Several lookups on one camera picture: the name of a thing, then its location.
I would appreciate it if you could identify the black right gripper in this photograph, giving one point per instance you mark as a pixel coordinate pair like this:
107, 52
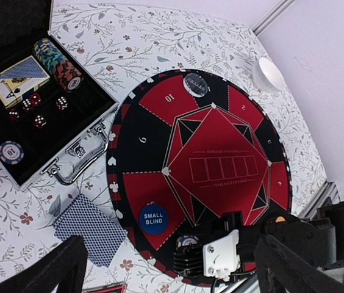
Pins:
312, 240

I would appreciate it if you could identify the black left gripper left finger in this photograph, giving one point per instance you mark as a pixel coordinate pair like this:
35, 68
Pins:
62, 269

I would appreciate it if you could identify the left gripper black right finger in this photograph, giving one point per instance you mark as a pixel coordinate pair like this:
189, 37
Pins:
281, 270

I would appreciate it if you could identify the poker chip stack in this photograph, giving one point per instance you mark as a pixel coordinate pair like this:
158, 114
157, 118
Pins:
186, 240

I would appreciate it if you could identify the blue small blind button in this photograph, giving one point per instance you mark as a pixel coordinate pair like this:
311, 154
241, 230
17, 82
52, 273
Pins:
153, 219

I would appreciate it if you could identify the clear dealer button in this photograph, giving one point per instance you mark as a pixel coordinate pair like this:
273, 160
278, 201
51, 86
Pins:
195, 85

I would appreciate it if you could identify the orange big blind button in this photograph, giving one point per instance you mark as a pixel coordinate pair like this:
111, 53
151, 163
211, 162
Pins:
280, 219

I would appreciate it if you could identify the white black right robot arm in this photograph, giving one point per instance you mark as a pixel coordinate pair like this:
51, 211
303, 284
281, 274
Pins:
335, 213

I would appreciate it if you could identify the loose poker chip in case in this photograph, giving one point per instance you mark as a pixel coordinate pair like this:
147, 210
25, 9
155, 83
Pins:
11, 152

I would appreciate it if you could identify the round red black poker mat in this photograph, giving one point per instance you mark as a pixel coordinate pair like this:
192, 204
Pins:
199, 158

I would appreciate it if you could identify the aluminium poker chip case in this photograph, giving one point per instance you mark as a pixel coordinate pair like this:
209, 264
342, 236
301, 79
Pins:
52, 111

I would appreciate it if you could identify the red dice set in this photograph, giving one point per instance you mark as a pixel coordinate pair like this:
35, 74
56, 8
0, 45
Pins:
30, 105

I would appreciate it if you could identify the white ceramic bowl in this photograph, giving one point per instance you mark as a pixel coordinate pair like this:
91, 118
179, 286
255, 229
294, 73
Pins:
267, 76

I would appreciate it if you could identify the boxed playing card deck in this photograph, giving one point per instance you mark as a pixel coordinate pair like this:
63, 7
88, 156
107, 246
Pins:
20, 80

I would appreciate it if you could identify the right poker chip row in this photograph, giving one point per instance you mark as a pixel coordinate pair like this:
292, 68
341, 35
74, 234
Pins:
57, 65

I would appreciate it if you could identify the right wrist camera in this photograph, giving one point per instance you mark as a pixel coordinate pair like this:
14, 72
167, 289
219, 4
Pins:
217, 259

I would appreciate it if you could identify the right aluminium frame post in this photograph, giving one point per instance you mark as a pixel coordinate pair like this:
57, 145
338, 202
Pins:
272, 16

